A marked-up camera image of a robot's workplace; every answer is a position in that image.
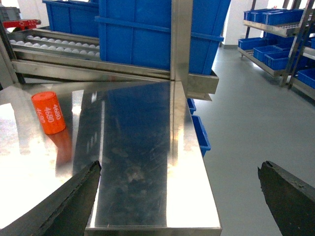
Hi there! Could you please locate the blue crate behind left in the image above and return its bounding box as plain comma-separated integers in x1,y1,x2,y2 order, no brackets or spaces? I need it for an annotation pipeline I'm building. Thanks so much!
43,0,99,38

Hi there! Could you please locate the blue bin under table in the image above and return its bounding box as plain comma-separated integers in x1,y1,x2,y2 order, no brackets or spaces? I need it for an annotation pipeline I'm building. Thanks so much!
187,98,211,157

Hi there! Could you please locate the background steel shelf rack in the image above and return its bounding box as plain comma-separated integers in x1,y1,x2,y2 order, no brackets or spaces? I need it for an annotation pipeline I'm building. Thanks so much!
238,0,315,98

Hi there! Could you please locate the orange cylindrical capacitor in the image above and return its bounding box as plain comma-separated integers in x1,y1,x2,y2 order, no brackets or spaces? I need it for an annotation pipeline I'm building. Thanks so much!
31,91,66,135

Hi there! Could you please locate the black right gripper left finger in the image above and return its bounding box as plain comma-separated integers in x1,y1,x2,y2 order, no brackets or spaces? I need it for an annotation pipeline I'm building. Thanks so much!
0,161,101,236

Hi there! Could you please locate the steel roller rack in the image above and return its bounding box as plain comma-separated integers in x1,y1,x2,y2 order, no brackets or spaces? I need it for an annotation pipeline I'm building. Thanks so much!
0,27,219,100

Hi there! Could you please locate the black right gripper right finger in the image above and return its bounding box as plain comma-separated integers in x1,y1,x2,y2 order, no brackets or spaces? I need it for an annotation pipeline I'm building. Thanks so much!
257,161,315,236

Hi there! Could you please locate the steel upright post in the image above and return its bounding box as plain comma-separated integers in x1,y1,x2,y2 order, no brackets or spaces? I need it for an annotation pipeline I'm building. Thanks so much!
169,0,193,83

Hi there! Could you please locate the large blue plastic crate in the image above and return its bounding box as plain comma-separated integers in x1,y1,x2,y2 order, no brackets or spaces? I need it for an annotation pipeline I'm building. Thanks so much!
95,0,230,75

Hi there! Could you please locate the red metal table frame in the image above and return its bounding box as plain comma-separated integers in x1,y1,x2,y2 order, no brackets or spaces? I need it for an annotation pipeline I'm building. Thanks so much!
2,19,41,30

